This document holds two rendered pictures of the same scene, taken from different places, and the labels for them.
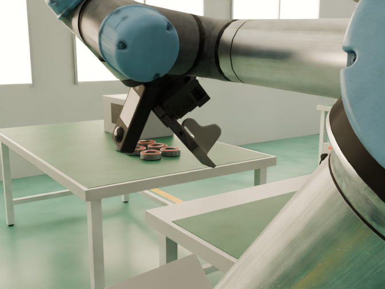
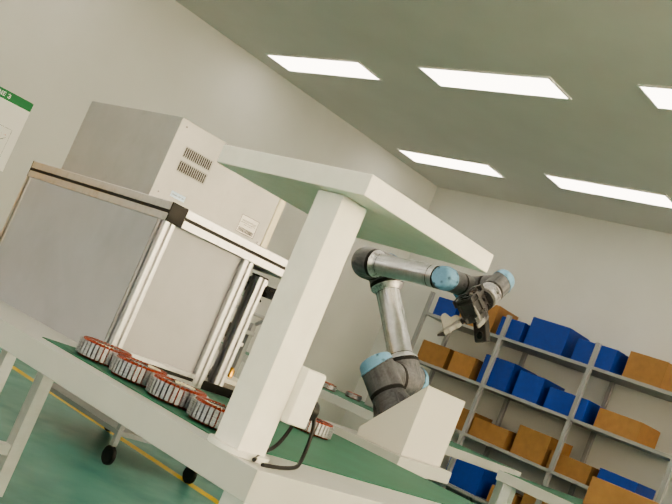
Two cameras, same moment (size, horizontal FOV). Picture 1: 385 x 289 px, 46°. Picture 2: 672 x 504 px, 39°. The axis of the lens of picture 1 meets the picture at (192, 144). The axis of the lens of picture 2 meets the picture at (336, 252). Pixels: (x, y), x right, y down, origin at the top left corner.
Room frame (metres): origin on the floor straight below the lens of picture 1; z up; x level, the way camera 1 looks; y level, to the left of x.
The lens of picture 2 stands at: (3.45, -0.92, 0.93)
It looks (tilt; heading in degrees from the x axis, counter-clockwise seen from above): 6 degrees up; 170
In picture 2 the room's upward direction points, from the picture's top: 23 degrees clockwise
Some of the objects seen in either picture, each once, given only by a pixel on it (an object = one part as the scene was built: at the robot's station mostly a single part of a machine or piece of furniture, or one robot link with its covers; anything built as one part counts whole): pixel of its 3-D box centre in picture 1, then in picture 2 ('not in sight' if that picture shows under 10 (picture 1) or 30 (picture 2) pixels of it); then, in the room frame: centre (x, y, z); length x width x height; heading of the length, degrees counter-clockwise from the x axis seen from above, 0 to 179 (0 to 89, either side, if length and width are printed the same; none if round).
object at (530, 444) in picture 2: not in sight; (541, 449); (-4.82, 3.09, 0.92); 0.40 x 0.36 x 0.27; 122
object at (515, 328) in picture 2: not in sight; (520, 334); (-5.36, 2.71, 1.88); 0.42 x 0.28 x 0.20; 124
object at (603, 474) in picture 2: not in sight; (624, 489); (-4.08, 3.58, 0.87); 0.42 x 0.36 x 0.19; 126
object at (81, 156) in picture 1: (114, 196); not in sight; (2.86, 0.51, 0.37); 1.85 x 1.10 x 0.75; 34
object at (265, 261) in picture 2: not in sight; (161, 220); (0.97, -0.93, 1.09); 0.68 x 0.44 x 0.05; 34
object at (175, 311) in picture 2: not in sight; (179, 306); (1.28, -0.81, 0.91); 0.28 x 0.03 x 0.32; 124
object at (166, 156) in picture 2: not in sight; (177, 176); (0.96, -0.94, 1.22); 0.44 x 0.39 x 0.20; 34
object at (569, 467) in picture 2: not in sight; (578, 471); (-4.47, 3.33, 0.86); 0.42 x 0.40 x 0.17; 34
